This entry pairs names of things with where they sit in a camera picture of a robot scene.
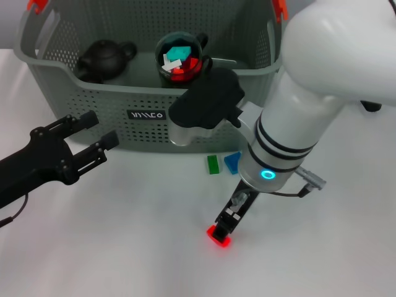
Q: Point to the metal right wrist connector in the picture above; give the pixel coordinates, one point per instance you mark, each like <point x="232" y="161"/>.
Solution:
<point x="312" y="179"/>

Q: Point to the long red toy brick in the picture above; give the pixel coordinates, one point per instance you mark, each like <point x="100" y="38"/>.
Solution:
<point x="222" y="243"/>

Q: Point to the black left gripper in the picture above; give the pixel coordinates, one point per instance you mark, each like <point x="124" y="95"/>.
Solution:
<point x="37" y="168"/>

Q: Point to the teal square toy plate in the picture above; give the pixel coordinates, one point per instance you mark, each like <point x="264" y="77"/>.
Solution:
<point x="178" y="53"/>

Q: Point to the grey perforated storage basket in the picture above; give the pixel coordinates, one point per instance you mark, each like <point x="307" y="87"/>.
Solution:
<point x="123" y="102"/>

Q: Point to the beige toy brick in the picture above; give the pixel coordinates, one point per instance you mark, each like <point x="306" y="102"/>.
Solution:
<point x="165" y="58"/>

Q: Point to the white toy brick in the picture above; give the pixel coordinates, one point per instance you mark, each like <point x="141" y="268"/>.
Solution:
<point x="171" y="65"/>

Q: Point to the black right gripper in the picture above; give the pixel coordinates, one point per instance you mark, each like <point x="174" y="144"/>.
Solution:
<point x="244" y="193"/>

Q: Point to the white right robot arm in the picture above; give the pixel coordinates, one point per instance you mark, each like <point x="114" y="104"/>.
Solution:
<point x="309" y="92"/>

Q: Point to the orange basket latch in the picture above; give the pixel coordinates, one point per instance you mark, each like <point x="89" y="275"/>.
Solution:
<point x="37" y="4"/>
<point x="281" y="9"/>

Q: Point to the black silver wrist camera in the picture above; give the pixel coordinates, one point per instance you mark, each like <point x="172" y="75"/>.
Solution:
<point x="207" y="99"/>

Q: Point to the black clay teapot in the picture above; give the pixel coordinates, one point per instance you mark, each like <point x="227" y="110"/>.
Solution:
<point x="105" y="58"/>

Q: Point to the blue square toy plate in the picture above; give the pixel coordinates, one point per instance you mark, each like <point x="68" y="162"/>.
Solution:
<point x="232" y="162"/>

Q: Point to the green toy brick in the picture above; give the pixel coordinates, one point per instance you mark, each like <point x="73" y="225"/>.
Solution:
<point x="213" y="164"/>

